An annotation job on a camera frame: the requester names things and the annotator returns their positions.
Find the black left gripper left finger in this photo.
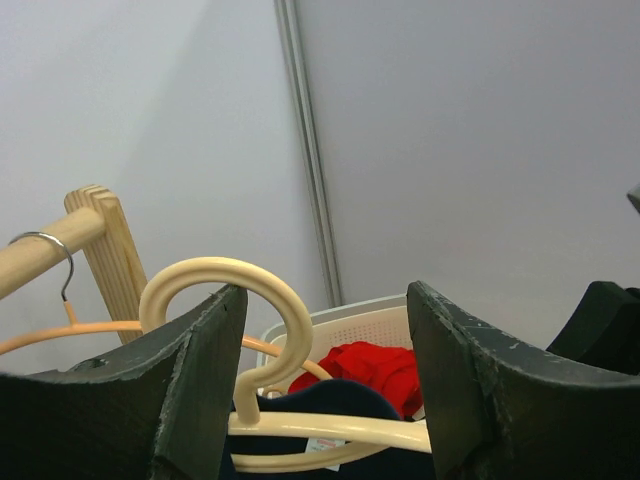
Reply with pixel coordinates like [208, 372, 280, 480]
[1, 286, 248, 479]

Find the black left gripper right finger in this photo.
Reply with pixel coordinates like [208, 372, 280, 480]
[406, 281, 639, 479]

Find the red t shirt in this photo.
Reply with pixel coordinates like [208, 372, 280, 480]
[280, 342, 423, 420]

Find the cream plastic hook hanger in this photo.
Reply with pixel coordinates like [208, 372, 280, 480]
[139, 257, 432, 453]

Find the navy t shirt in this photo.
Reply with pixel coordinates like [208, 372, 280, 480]
[218, 374, 436, 479]

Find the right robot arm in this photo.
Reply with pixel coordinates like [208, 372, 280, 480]
[547, 281, 639, 375]

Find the white laundry basket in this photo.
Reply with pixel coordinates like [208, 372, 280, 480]
[255, 293, 426, 421]

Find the wooden clothes rack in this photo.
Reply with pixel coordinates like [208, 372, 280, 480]
[1, 185, 147, 344]

